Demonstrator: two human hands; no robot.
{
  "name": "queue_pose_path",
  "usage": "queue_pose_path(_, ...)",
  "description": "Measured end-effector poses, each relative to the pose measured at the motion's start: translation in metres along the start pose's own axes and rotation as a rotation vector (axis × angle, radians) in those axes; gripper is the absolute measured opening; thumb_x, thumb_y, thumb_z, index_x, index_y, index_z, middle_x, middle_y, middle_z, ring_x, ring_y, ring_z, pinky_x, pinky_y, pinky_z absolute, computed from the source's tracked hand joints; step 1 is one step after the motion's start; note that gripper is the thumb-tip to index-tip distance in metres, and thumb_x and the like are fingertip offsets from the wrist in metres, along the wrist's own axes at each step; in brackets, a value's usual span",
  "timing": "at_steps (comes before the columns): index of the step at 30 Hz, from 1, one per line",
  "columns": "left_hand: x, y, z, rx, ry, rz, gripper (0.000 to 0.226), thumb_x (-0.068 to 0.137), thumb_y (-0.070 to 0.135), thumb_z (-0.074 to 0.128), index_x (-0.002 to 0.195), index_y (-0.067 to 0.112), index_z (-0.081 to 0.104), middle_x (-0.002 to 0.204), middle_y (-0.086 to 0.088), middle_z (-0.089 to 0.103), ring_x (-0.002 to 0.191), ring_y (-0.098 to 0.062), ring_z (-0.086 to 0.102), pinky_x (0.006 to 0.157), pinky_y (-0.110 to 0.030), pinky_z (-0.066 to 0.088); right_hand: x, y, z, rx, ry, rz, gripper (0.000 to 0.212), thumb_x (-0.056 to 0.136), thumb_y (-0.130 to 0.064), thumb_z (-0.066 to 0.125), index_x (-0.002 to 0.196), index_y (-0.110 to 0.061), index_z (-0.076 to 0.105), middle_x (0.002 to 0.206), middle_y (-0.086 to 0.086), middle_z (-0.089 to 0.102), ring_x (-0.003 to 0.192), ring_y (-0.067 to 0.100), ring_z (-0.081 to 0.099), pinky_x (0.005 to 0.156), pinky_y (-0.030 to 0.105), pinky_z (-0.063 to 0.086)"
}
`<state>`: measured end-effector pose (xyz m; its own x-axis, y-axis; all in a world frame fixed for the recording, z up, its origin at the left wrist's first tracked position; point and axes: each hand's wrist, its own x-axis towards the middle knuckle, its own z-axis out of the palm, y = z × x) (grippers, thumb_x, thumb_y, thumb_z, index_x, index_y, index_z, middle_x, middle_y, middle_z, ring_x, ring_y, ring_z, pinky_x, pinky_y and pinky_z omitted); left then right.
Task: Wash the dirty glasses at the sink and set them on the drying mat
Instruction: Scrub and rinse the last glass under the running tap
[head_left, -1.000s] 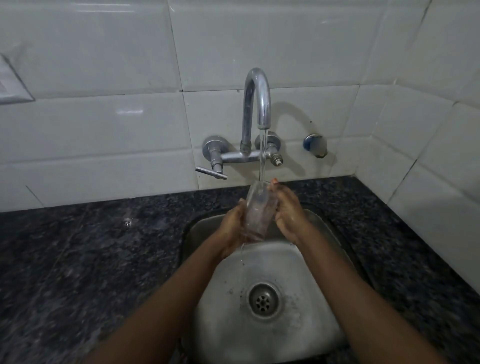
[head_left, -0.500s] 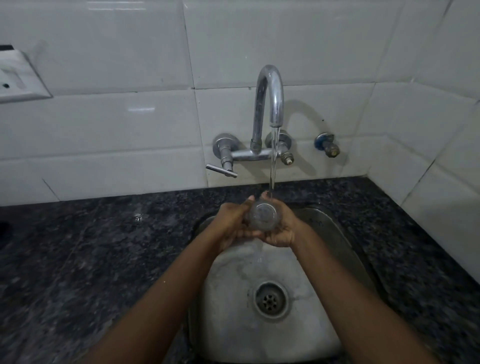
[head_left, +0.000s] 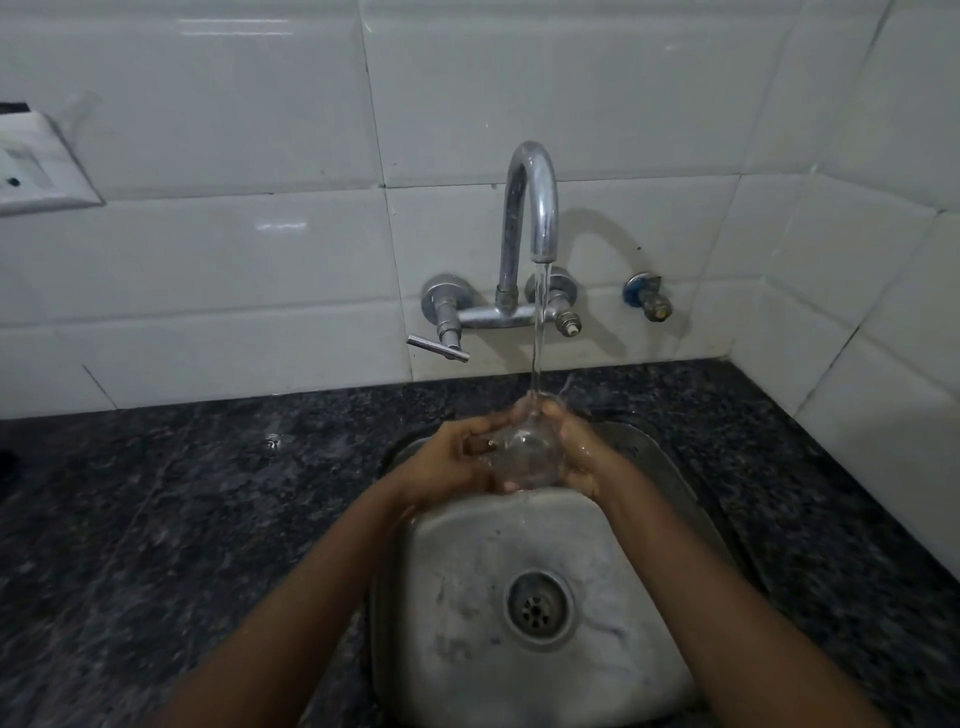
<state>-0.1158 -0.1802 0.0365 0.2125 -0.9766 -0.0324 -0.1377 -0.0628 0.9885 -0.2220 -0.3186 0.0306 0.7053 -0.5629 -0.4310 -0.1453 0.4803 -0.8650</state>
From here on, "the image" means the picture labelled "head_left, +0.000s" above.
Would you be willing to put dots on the person's right hand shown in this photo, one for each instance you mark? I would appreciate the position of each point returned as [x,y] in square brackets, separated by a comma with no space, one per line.
[600,461]

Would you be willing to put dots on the person's left hand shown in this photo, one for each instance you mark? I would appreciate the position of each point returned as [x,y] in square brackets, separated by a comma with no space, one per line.
[442,465]

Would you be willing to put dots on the drinking glass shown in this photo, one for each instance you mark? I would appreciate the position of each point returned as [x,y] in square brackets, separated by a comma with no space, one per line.
[525,457]

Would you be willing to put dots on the chrome wall faucet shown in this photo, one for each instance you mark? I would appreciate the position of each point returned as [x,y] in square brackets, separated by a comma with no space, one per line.
[536,187]

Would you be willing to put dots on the person's left forearm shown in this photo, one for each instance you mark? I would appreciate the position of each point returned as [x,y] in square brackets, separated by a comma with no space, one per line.
[300,622]

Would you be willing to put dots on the person's right forearm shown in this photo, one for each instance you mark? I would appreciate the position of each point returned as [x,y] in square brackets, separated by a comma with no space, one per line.
[735,615]

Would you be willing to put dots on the metal sink drain strainer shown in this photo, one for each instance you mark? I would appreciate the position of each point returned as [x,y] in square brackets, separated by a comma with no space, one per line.
[540,606]

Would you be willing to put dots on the brass valve with blue collar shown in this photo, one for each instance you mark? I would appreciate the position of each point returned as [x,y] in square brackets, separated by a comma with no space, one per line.
[649,296]

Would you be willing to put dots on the stainless steel sink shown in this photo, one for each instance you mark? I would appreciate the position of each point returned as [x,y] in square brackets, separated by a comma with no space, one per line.
[450,645]

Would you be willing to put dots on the white wall socket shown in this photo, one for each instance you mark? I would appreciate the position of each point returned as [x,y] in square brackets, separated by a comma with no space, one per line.
[34,169]

